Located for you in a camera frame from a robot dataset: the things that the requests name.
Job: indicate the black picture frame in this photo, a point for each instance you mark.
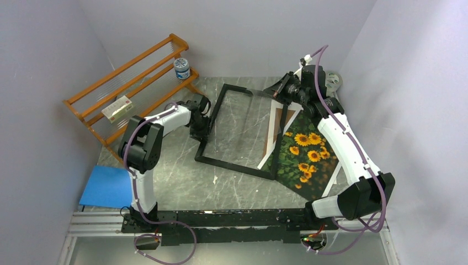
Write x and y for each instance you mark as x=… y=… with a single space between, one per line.
x=272 y=174

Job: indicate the orange wooden rack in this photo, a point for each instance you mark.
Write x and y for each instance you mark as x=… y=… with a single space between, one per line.
x=149 y=81

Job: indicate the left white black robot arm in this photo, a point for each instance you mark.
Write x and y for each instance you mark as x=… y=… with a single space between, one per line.
x=141 y=147

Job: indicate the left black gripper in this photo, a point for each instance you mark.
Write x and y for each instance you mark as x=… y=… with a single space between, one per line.
x=202 y=134

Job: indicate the white red small box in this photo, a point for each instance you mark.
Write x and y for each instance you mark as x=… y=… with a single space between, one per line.
x=117 y=109

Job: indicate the blue white jar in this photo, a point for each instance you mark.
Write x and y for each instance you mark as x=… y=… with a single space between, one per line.
x=182 y=68

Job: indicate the clear tape roll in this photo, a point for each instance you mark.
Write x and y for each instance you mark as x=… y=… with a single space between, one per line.
x=333 y=82

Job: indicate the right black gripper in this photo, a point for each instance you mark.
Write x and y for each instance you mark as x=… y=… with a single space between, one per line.
x=277 y=89

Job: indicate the sunflower photo print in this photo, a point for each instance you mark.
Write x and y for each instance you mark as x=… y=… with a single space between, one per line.
x=306 y=160

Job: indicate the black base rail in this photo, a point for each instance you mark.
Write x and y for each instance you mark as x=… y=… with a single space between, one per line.
x=218 y=226

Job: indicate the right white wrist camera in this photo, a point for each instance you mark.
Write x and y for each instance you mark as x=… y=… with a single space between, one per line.
x=306 y=60

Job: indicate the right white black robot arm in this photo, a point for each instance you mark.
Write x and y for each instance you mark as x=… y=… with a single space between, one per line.
x=369 y=189

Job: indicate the blue paper sheet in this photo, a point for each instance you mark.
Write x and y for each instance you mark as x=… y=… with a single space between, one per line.
x=107 y=187

